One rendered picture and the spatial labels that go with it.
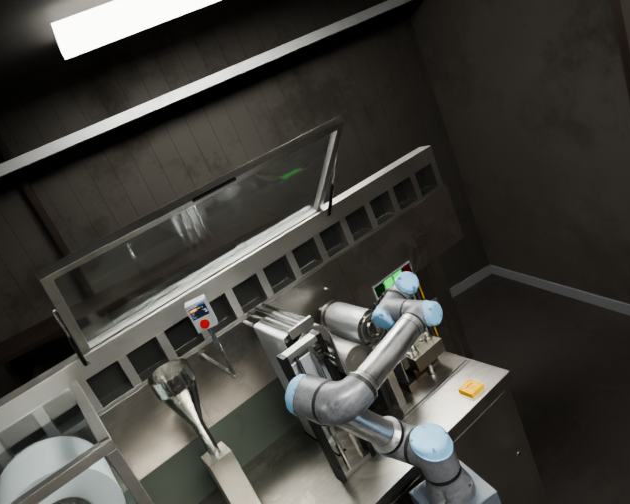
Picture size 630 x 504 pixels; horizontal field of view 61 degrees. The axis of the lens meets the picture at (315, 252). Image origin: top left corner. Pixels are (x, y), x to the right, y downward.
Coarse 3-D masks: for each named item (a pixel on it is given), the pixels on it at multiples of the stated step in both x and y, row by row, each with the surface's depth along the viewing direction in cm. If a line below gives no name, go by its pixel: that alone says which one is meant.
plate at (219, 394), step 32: (448, 192) 270; (416, 224) 260; (448, 224) 271; (352, 256) 240; (384, 256) 250; (416, 256) 261; (320, 288) 232; (352, 288) 242; (256, 320) 217; (320, 320) 234; (256, 352) 218; (224, 384) 212; (256, 384) 219; (128, 416) 192; (160, 416) 199; (224, 416) 213; (128, 448) 193; (160, 448) 200
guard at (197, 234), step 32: (288, 160) 186; (320, 160) 202; (224, 192) 173; (256, 192) 187; (288, 192) 203; (160, 224) 162; (192, 224) 174; (224, 224) 188; (256, 224) 205; (288, 224) 225; (128, 256) 163; (160, 256) 175; (192, 256) 190; (224, 256) 206; (64, 288) 153; (96, 288) 164; (128, 288) 177; (160, 288) 191; (96, 320) 178; (128, 320) 192
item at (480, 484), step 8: (464, 464) 175; (472, 472) 171; (424, 480) 176; (480, 480) 167; (416, 488) 174; (424, 488) 173; (480, 488) 165; (488, 488) 164; (416, 496) 171; (424, 496) 170; (480, 496) 162; (488, 496) 161; (496, 496) 162
